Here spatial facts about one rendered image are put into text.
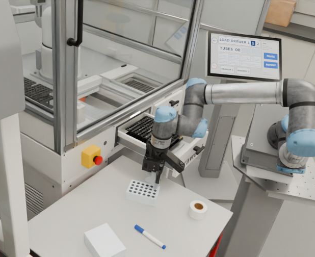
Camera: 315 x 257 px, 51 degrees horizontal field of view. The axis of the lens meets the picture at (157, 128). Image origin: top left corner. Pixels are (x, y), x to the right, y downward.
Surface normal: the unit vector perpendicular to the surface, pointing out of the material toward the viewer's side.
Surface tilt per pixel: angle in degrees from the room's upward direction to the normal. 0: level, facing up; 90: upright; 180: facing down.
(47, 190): 90
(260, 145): 45
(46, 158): 90
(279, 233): 0
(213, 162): 90
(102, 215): 0
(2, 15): 69
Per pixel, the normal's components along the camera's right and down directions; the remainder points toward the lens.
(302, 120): -0.63, -0.29
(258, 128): -0.09, -0.26
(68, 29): 0.83, 0.38
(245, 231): -0.15, 0.49
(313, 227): 0.14, -0.85
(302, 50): -0.47, 0.40
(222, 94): -0.45, 0.14
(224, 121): 0.11, 0.53
